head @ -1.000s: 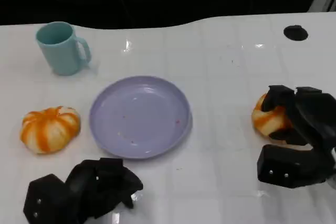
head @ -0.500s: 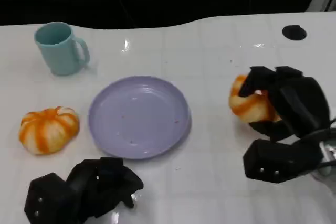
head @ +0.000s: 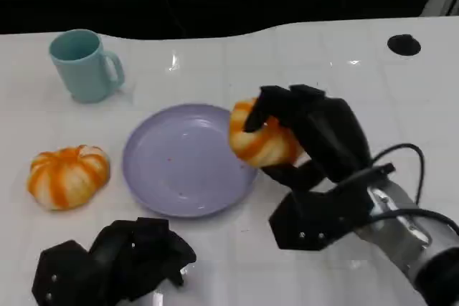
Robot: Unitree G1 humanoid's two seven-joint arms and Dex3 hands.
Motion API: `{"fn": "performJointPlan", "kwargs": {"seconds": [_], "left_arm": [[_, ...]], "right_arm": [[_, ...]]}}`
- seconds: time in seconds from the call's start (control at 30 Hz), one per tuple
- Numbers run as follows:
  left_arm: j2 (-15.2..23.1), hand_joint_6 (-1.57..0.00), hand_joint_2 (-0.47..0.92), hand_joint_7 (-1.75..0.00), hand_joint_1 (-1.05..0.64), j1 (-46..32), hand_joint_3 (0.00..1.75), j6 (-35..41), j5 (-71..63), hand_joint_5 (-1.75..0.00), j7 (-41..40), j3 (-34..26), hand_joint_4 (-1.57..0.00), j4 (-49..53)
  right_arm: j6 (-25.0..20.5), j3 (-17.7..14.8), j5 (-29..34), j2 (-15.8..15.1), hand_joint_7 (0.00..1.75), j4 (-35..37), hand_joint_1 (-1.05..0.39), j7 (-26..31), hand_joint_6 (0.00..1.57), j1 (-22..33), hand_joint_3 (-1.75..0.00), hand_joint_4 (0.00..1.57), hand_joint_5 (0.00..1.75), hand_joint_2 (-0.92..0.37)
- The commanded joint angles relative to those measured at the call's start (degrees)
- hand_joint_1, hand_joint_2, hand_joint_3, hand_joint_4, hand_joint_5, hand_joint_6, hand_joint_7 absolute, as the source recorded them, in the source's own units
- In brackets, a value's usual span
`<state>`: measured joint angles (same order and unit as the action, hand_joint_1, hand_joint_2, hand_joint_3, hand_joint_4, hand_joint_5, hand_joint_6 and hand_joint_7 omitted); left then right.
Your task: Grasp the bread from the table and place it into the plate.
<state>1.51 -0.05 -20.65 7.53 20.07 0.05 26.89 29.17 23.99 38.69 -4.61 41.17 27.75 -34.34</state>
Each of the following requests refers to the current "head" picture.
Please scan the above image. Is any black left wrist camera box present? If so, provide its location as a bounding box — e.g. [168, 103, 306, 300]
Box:
[31, 239, 95, 306]

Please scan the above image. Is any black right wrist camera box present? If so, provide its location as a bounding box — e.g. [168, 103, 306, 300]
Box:
[268, 186, 374, 252]

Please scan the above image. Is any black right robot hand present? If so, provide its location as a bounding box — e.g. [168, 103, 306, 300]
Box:
[243, 84, 374, 192]

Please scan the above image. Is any black looping arm cable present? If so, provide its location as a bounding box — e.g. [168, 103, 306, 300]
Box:
[335, 143, 427, 206]

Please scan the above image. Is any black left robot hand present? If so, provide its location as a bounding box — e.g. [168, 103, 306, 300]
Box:
[88, 216, 198, 305]

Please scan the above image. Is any lilac plate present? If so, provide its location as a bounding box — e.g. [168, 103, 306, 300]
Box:
[122, 103, 260, 219]

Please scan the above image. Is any pale green mug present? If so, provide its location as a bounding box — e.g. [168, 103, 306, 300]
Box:
[48, 29, 126, 105]

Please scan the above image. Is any orange white toy bread roll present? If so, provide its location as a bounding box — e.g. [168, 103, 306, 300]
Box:
[27, 145, 111, 212]
[228, 97, 309, 169]

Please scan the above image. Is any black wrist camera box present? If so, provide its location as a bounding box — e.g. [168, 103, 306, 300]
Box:
[268, 186, 374, 252]
[31, 239, 95, 306]

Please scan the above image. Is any black round table grommet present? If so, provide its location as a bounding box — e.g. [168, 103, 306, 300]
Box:
[387, 34, 422, 57]

